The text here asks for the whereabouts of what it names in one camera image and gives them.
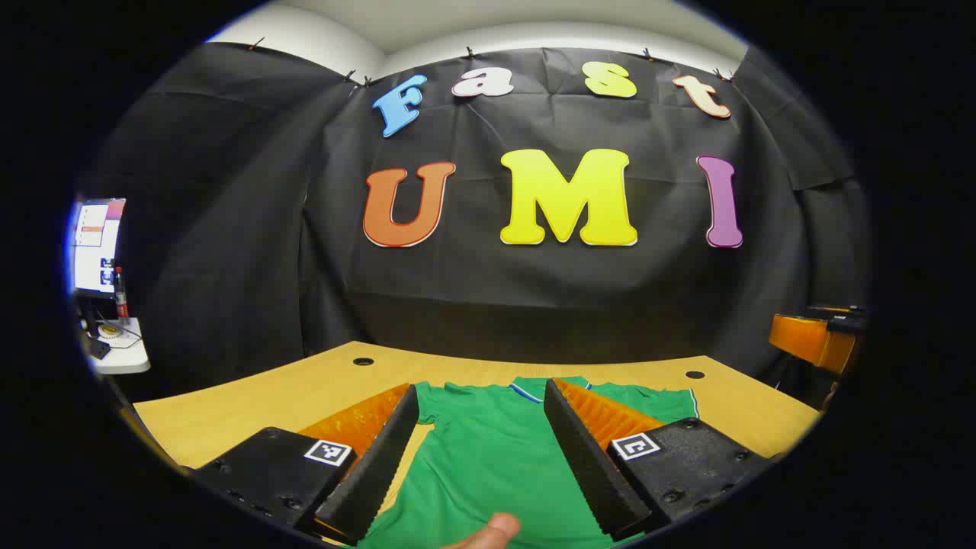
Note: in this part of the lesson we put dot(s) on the green T-shirt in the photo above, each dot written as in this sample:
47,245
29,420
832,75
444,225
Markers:
496,457

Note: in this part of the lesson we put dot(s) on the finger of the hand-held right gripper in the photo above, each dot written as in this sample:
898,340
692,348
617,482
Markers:
842,320
808,341

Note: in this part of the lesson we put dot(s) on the yellow tape roll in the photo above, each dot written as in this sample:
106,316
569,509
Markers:
110,330

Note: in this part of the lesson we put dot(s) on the red bottle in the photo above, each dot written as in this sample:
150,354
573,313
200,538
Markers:
120,293

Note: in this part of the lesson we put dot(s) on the white side table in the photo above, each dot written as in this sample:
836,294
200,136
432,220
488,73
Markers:
126,354

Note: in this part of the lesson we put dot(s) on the small black device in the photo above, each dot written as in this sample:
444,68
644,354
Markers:
97,348

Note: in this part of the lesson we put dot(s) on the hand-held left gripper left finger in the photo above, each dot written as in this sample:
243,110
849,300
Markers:
381,465

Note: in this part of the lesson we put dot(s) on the computer monitor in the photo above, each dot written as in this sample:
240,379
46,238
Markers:
95,244

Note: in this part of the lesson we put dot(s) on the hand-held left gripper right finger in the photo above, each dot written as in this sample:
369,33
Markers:
587,465

